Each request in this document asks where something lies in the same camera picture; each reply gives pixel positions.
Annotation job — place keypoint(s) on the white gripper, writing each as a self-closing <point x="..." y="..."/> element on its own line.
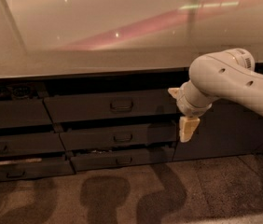
<point x="186" y="105"/>

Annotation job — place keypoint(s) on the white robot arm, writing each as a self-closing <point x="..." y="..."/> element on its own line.
<point x="228" y="74"/>

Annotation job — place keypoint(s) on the dark grey cabinet door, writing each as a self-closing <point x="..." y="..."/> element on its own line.
<point x="226" y="129"/>

